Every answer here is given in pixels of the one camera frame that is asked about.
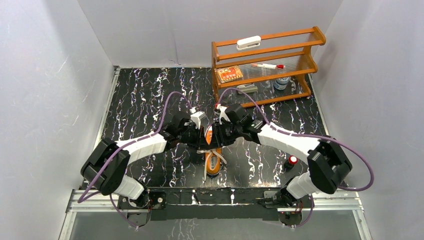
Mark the red emergency stop button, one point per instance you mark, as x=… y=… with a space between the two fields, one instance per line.
x=290 y=162

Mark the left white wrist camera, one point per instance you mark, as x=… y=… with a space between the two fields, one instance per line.
x=199 y=118

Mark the white shoelace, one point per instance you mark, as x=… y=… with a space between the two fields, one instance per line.
x=224 y=162

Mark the orange wooden shelf rack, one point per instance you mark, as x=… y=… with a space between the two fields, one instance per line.
x=293 y=49

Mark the grey stapler on bottom shelf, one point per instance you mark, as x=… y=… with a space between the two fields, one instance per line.
x=247 y=88

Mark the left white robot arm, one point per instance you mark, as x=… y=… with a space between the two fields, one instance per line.
x=106 y=167

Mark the orange snack packet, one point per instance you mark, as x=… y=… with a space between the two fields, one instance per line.
x=228 y=74

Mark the red white marker pen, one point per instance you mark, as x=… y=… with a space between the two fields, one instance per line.
x=268 y=66

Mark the orange canvas sneaker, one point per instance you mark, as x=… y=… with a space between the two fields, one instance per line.
x=212 y=157

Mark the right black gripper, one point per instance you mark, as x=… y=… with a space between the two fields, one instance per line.
x=218 y=138

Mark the white stapler on top shelf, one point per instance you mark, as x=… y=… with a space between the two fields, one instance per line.
x=248 y=43

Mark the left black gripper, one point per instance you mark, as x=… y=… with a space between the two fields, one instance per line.
x=199 y=139

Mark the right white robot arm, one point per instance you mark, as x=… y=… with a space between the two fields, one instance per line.
x=327 y=163

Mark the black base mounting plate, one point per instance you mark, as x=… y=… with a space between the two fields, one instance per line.
x=223 y=203

